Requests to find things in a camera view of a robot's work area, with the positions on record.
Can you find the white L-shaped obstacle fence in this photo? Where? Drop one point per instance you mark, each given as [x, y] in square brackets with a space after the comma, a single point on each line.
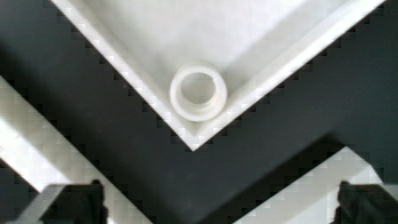
[49, 162]

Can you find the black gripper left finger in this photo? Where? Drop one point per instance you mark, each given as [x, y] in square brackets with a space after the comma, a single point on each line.
[68, 204]

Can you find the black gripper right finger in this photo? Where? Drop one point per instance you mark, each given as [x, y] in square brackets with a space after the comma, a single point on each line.
[367, 204]

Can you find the white square tabletop part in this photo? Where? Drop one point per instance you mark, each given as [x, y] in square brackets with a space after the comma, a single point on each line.
[207, 51]

